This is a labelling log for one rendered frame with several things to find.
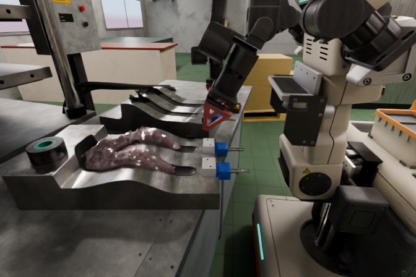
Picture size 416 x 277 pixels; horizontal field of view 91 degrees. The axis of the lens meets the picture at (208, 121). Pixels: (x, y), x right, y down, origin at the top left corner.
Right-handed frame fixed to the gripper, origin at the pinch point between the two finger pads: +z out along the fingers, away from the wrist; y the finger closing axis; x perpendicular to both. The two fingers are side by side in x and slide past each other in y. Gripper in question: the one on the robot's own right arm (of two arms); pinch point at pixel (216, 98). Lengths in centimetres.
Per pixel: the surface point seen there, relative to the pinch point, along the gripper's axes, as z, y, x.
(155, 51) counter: 3, -199, -142
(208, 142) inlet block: 5.0, 28.4, 4.5
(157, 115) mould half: 3.5, 15.7, -20.5
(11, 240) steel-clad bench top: 12, 66, -29
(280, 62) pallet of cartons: 16, -191, 33
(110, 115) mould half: 5.6, 15.7, -43.7
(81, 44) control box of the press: -21, -18, -84
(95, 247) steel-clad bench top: 13, 62, -11
